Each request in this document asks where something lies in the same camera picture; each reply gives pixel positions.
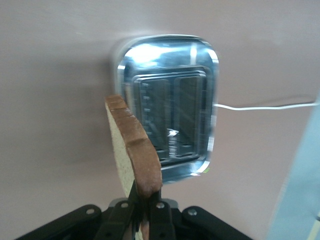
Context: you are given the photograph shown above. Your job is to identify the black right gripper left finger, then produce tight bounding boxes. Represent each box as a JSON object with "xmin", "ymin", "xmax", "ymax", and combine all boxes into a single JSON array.
[{"xmin": 96, "ymin": 180, "xmax": 138, "ymax": 240}]

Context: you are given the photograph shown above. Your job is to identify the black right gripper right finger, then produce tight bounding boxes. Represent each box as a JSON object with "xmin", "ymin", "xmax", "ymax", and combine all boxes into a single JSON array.
[{"xmin": 149, "ymin": 188, "xmax": 177, "ymax": 240}]

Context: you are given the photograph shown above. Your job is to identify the bread slice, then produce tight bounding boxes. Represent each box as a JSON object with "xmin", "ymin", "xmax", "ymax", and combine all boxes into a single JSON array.
[{"xmin": 104, "ymin": 93, "xmax": 163, "ymax": 240}]

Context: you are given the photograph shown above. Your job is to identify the silver two-slot toaster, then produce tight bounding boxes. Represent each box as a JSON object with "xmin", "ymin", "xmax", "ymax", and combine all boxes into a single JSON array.
[{"xmin": 108, "ymin": 33, "xmax": 221, "ymax": 187}]

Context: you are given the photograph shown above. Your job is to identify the white toaster power cable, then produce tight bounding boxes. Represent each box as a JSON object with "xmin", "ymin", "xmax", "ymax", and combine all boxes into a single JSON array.
[{"xmin": 213, "ymin": 98, "xmax": 318, "ymax": 111}]

